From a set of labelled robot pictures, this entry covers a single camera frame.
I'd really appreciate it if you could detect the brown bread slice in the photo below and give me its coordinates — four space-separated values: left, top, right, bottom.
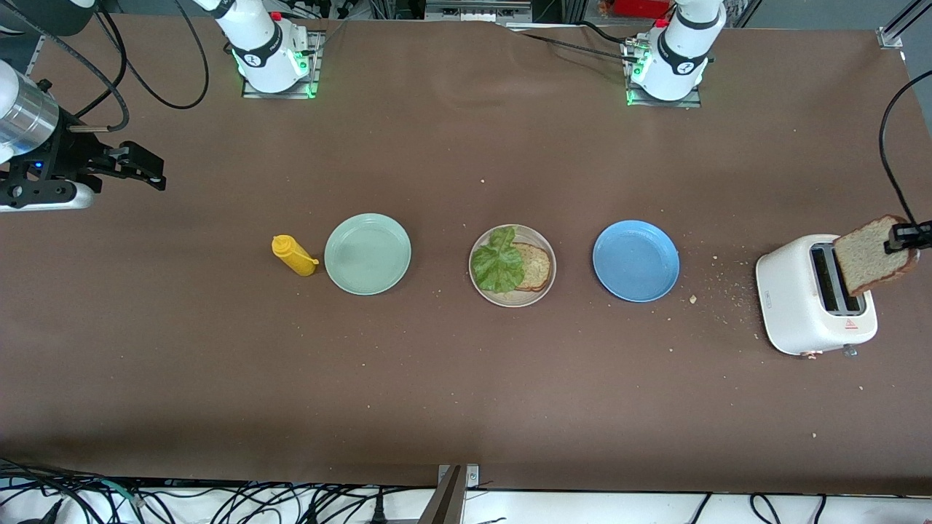
832 215 920 297
513 242 552 293

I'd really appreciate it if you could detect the yellow mustard squeeze bottle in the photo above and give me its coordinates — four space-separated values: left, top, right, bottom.
272 234 320 277

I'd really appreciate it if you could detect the green lettuce leaf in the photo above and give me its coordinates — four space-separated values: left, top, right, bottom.
470 226 526 295

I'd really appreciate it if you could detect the pale green plate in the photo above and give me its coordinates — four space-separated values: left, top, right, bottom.
324 213 412 296

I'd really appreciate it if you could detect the blue plate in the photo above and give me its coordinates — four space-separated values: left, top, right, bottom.
592 220 681 303

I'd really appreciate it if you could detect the beige plate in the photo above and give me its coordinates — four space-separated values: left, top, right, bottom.
468 224 558 309

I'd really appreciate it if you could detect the white toaster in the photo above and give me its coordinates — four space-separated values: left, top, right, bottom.
755 234 879 359

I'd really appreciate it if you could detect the aluminium corner profile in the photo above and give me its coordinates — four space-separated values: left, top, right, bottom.
877 0 932 50

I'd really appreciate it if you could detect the red box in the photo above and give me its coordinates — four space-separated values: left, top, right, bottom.
601 0 671 19

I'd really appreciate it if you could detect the grey metal box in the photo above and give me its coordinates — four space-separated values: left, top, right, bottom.
424 0 532 23

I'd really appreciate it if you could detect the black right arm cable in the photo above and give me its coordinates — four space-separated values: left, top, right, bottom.
0 0 210 133

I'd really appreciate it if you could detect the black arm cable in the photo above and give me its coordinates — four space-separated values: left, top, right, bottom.
0 0 210 133
878 69 932 228

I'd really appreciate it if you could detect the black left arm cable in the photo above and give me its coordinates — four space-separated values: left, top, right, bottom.
878 69 932 228

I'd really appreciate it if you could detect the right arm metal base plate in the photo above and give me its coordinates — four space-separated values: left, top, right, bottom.
242 29 325 100

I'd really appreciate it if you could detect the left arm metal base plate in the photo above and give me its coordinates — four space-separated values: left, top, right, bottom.
623 36 703 108

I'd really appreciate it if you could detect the black base cable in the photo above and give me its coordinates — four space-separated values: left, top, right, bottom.
502 20 641 63

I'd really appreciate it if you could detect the tangled black cable bundle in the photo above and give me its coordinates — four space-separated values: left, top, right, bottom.
0 457 438 524

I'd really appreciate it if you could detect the aluminium profile with bracket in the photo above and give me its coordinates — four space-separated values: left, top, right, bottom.
419 464 480 524

